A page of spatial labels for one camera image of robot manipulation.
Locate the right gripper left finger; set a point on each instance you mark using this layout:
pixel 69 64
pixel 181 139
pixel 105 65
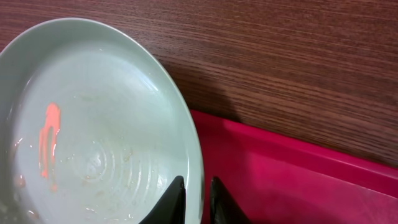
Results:
pixel 170 208

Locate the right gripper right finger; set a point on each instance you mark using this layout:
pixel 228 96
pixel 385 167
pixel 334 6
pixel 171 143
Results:
pixel 223 207

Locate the light green plate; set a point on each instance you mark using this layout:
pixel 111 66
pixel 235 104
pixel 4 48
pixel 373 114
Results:
pixel 93 128

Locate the red plastic tray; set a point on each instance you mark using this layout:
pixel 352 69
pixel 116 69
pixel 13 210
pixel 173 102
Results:
pixel 276 179

